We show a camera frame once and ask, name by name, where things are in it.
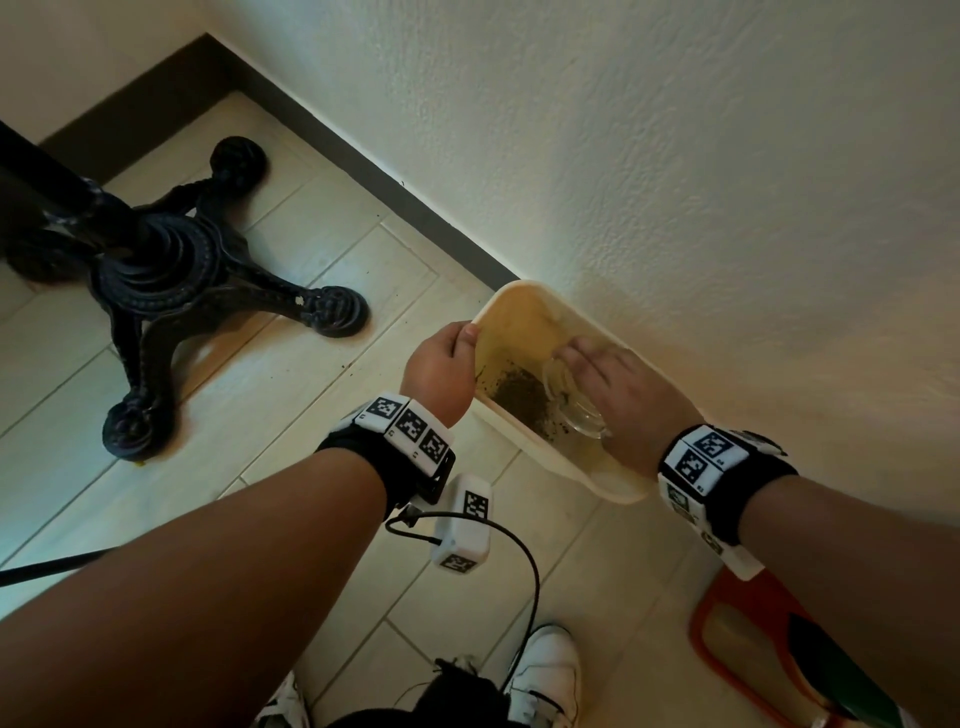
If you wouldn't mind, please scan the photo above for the person's right forearm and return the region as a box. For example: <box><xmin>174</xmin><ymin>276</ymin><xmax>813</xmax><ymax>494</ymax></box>
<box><xmin>738</xmin><ymin>475</ymin><xmax>960</xmax><ymax>728</ymax></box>

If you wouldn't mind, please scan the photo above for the person's right hand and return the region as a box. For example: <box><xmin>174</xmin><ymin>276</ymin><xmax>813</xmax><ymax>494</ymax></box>
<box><xmin>555</xmin><ymin>335</ymin><xmax>706</xmax><ymax>479</ymax></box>

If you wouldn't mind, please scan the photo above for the orange plastic dustpan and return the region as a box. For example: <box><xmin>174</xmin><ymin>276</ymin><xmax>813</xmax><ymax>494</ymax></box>
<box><xmin>690</xmin><ymin>566</ymin><xmax>852</xmax><ymax>728</ymax></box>

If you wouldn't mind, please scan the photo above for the black cable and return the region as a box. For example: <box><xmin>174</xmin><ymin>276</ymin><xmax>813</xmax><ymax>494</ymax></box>
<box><xmin>384</xmin><ymin>504</ymin><xmax>543</xmax><ymax>695</ymax></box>

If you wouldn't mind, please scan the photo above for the black cast iron table base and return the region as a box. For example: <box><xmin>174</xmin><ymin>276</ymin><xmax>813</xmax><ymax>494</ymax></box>
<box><xmin>0</xmin><ymin>120</ymin><xmax>370</xmax><ymax>463</ymax></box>

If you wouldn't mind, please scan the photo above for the black marker wristband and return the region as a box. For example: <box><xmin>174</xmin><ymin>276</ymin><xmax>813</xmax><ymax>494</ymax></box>
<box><xmin>315</xmin><ymin>393</ymin><xmax>458</xmax><ymax>522</ymax></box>
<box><xmin>657</xmin><ymin>424</ymin><xmax>799</xmax><ymax>547</ymax></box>

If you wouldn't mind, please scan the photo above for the person's left hand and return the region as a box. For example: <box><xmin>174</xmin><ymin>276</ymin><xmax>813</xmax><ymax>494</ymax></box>
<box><xmin>400</xmin><ymin>321</ymin><xmax>482</xmax><ymax>429</ymax></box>

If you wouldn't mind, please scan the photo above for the white shoe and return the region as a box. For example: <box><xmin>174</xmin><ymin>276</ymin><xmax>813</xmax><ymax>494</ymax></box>
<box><xmin>253</xmin><ymin>671</ymin><xmax>311</xmax><ymax>728</ymax></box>
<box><xmin>505</xmin><ymin>624</ymin><xmax>583</xmax><ymax>728</ymax></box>

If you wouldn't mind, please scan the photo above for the cream plastic waste bin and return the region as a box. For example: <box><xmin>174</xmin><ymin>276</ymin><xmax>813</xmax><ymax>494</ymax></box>
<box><xmin>471</xmin><ymin>279</ymin><xmax>655</xmax><ymax>506</ymax></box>

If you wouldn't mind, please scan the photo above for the thin black rod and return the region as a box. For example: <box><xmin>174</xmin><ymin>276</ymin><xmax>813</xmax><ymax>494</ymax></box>
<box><xmin>0</xmin><ymin>547</ymin><xmax>118</xmax><ymax>589</ymax></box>

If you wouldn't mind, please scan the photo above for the dark green plastic handle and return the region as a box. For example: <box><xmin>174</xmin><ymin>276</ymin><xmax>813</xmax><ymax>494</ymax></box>
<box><xmin>786</xmin><ymin>611</ymin><xmax>905</xmax><ymax>728</ymax></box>

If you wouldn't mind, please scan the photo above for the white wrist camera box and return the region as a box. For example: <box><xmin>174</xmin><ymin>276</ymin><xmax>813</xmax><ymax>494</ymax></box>
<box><xmin>699</xmin><ymin>525</ymin><xmax>766</xmax><ymax>583</ymax></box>
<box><xmin>430</xmin><ymin>474</ymin><xmax>493</xmax><ymax>576</ymax></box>

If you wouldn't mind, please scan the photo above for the dark ash and dirt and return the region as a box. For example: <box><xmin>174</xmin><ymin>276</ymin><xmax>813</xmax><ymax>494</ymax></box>
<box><xmin>483</xmin><ymin>363</ymin><xmax>573</xmax><ymax>445</ymax></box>

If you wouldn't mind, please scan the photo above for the white left shoe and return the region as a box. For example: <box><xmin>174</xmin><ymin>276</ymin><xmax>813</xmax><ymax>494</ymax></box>
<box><xmin>253</xmin><ymin>671</ymin><xmax>311</xmax><ymax>728</ymax></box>

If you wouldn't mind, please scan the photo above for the white right shoe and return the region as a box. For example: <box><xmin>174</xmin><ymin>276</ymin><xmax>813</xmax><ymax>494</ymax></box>
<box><xmin>505</xmin><ymin>624</ymin><xmax>583</xmax><ymax>728</ymax></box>

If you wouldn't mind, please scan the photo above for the person's left forearm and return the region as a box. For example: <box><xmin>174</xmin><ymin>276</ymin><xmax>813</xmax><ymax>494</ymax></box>
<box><xmin>0</xmin><ymin>447</ymin><xmax>388</xmax><ymax>728</ymax></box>

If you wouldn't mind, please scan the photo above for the person's black clothing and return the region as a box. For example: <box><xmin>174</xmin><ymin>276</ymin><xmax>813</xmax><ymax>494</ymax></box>
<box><xmin>327</xmin><ymin>657</ymin><xmax>530</xmax><ymax>728</ymax></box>

